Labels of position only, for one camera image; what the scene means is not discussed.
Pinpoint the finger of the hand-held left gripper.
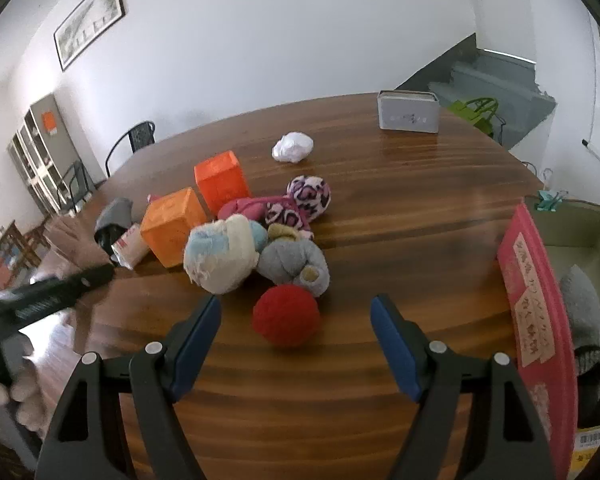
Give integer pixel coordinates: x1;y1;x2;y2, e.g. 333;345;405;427
0;263;116;334

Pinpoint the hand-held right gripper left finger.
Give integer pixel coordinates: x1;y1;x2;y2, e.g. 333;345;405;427
37;295;223;480

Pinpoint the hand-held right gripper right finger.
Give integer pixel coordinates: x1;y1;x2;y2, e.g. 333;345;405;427
370;294;557;480

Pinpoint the red sock ball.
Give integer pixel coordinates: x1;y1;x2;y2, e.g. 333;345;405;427
252;283;321;350

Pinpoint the cardboard box with pink flap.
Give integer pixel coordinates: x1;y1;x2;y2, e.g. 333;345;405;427
496;196;600;480

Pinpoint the wooden desktop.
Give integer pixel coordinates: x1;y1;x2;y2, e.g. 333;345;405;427
44;92;581;480

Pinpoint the person's left hand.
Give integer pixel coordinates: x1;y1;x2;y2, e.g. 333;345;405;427
0;357;47;431

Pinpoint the wooden chair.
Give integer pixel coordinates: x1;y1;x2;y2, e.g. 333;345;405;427
0;219;52;272

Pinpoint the white packet with red print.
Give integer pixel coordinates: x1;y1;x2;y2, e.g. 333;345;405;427
112;222;149;267

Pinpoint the white and blue sock ball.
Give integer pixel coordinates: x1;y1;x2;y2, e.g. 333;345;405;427
182;213;262;295

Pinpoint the grey and black sock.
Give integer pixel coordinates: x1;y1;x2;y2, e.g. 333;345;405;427
93;197;134;262

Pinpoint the orange cube box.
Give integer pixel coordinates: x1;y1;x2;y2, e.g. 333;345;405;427
139;187;209;269

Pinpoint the grey sock ball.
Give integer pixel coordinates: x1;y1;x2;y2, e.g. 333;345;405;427
256;236;331;302

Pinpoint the grey glass-door cabinet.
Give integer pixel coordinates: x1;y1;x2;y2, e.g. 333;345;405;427
7;93;100;217

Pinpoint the red-orange cube box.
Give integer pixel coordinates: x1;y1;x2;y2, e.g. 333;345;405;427
193;150;252;216

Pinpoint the pink patterned sock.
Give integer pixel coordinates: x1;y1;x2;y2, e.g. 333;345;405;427
217;174;332;239

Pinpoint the black metal chair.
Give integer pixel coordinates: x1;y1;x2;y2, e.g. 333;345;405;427
104;120;157;179

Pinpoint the light grey sock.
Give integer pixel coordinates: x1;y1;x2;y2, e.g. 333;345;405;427
559;264;600;351

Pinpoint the dark grey knitted sock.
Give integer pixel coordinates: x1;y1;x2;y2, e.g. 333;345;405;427
574;344;600;413

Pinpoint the green binder clip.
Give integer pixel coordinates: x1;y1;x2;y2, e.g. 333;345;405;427
536;189;570;212

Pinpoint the white crumpled paper ball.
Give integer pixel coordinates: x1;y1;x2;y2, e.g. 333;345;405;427
272;131;315;164

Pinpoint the grey tin box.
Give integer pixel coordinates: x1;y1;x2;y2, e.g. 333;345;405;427
377;90;440;134

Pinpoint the green bag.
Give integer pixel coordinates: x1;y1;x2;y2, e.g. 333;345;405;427
446;96;501;137

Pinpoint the grey staircase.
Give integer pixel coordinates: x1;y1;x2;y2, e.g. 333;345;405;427
395;33;558;151

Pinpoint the framed wall painting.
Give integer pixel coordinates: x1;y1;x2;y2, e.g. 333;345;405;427
53;0;127;72

